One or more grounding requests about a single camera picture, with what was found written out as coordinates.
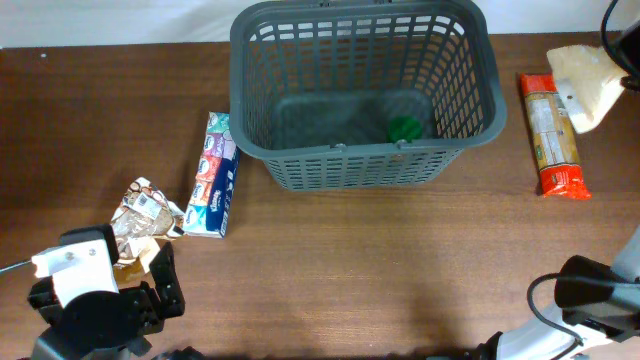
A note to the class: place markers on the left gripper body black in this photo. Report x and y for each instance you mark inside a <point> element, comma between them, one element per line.
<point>173,305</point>

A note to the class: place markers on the beige paper food bag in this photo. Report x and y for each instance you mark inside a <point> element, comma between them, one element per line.
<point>588,82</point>

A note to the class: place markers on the green lid spice jar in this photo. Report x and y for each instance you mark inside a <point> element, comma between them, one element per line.
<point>404,128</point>

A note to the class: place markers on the grey plastic shopping basket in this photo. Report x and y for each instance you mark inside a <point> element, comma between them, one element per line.
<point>314,85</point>

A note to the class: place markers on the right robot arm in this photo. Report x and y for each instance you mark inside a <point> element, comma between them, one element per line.
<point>586,304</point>

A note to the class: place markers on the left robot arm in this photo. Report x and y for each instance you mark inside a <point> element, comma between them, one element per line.
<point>88,316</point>

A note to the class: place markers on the brown cookie snack bag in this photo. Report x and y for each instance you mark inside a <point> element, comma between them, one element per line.
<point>144,217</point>

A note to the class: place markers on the red spaghetti pasta packet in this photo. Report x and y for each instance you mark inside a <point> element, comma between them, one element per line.
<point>553,139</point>

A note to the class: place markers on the multicolour tissue multipack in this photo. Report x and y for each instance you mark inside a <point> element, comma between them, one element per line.
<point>208,209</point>

